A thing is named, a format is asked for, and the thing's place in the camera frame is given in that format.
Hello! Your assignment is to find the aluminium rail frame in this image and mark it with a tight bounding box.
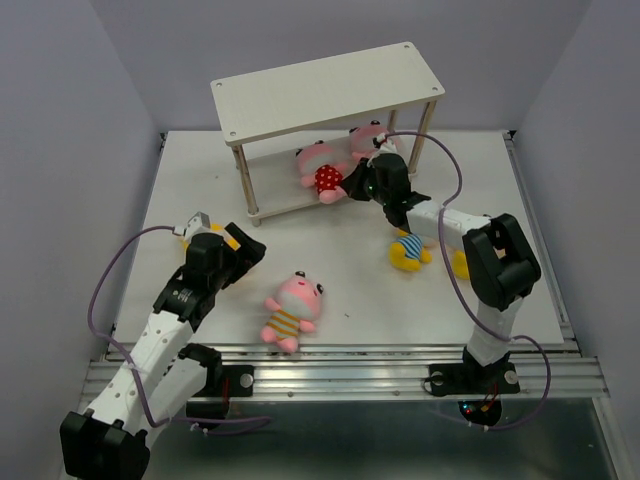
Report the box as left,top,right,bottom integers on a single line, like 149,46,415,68
59,130,621,480

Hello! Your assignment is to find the yellow toy blue-striped shirt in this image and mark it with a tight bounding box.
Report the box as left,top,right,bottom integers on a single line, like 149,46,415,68
388,229,432,272

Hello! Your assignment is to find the pink toy orange-striped shirt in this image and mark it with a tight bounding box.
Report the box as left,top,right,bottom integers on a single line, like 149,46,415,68
260,271,324,354

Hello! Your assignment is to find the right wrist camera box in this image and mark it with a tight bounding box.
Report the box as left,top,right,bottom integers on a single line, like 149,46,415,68
373,134,397,153

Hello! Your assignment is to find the white two-tier shelf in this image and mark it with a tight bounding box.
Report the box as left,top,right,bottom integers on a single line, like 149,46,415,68
210,41,445,226

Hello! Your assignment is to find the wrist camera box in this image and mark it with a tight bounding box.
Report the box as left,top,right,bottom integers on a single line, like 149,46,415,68
373,134,397,153
181,212,212,244

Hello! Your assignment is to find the yellow toy pink-striped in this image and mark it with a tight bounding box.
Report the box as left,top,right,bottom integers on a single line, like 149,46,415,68
451,250,470,280
178,224,233,274

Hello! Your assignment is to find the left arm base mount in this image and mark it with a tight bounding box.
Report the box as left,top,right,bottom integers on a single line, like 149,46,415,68
185,365,254,428

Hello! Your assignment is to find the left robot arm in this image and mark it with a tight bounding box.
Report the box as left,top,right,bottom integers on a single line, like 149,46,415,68
60,213,267,479

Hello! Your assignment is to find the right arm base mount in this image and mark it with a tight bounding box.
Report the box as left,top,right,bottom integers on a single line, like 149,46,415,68
422,362,521,427

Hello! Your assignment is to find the pink toy pink-striped shirt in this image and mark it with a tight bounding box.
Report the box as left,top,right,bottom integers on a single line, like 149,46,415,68
349,120,405,162

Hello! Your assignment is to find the pink toy red polka-dot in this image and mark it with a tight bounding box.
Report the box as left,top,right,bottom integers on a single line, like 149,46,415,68
295,140,350,204

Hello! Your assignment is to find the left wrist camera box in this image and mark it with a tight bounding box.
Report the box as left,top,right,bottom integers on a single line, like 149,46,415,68
181,212,212,244

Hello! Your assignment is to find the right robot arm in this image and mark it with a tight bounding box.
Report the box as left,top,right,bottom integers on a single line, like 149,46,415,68
341,153,541,390

